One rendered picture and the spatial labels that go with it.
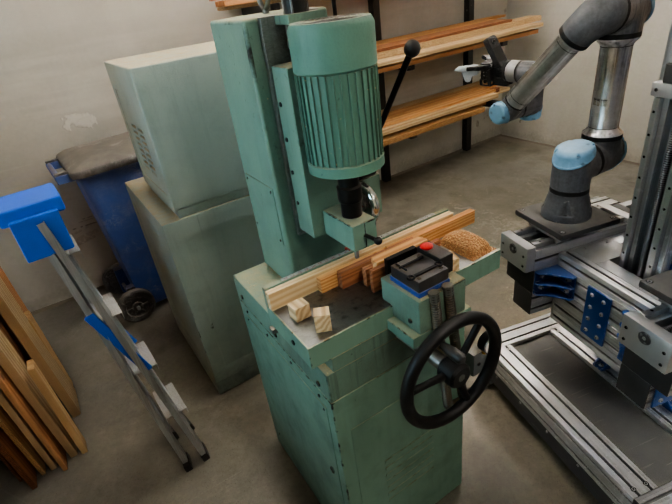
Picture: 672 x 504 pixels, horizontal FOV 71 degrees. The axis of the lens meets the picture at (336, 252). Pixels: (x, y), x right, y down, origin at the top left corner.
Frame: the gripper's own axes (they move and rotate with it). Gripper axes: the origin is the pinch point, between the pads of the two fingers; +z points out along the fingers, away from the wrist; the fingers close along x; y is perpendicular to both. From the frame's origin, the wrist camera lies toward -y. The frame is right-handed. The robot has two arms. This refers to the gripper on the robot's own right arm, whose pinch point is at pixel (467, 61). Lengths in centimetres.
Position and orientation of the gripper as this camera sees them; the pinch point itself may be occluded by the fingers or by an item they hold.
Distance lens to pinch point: 202.5
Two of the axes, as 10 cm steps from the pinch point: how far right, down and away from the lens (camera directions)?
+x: 8.1, -4.7, 3.5
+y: 2.3, 8.0, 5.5
